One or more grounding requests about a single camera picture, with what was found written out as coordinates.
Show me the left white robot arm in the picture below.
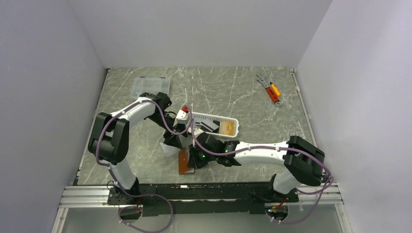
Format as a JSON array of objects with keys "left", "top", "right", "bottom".
[{"left": 87, "top": 92, "right": 187, "bottom": 204}]

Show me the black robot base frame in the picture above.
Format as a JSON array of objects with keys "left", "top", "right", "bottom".
[{"left": 107, "top": 182, "right": 299, "bottom": 216}]

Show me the yellow handled screwdriver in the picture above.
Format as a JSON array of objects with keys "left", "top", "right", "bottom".
[{"left": 270, "top": 82, "right": 280, "bottom": 97}]

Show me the red adjustable wrench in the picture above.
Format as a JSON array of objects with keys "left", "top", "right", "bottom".
[{"left": 265, "top": 87, "right": 281, "bottom": 107}]

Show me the brown leather card holder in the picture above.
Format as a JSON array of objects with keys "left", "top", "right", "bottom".
[{"left": 178, "top": 148, "right": 195, "bottom": 175}]

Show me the clear plastic organizer box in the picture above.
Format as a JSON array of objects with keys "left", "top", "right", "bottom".
[{"left": 131, "top": 76, "right": 171, "bottom": 100}]

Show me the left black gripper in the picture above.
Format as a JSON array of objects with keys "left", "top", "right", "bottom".
[{"left": 148, "top": 113, "right": 188, "bottom": 150}]

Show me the white plastic basket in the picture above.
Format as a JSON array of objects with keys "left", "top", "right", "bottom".
[{"left": 192, "top": 112, "right": 240, "bottom": 138}]

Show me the clear plastic card sleeve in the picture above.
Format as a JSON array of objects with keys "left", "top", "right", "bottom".
[{"left": 160, "top": 143, "right": 180, "bottom": 157}]

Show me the white striped card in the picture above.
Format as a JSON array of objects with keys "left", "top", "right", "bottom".
[{"left": 194, "top": 118, "right": 220, "bottom": 133}]

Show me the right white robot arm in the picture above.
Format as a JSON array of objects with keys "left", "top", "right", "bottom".
[{"left": 187, "top": 133, "right": 326, "bottom": 201}]

